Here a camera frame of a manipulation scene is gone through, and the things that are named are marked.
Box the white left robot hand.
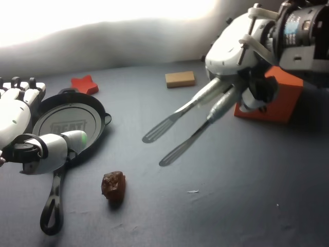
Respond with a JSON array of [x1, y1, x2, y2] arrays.
[[0, 76, 88, 175]]

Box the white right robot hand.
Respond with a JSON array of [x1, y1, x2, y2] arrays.
[[199, 11, 280, 113]]

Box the metal tongs with taped handles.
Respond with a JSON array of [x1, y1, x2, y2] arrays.
[[141, 77, 242, 167]]

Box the black cast iron skillet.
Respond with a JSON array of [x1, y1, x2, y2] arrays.
[[32, 88, 113, 236]]

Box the tan wooden rectangular block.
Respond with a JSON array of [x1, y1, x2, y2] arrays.
[[165, 71, 196, 89]]

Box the large orange block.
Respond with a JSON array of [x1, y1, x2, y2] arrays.
[[233, 65, 304, 125]]

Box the red star block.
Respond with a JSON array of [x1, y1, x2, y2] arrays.
[[70, 75, 99, 95]]

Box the white backdrop sheet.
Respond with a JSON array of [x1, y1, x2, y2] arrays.
[[0, 0, 286, 79]]

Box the grey table cloth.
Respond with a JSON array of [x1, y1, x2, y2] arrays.
[[0, 60, 329, 247]]

